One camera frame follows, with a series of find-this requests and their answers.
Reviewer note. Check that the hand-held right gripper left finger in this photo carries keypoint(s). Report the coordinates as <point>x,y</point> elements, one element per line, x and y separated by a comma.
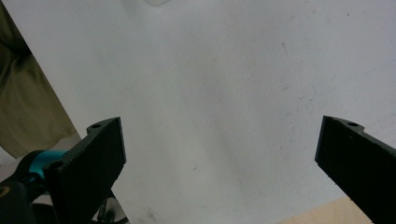
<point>90,168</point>

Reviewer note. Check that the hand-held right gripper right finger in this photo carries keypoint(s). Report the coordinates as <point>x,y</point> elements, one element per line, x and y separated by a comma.
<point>358,161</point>

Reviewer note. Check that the black and teal device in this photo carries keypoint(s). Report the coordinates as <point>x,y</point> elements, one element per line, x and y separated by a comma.
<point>40,161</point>

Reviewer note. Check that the olive green cloth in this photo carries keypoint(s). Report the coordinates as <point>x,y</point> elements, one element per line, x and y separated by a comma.
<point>25,105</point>

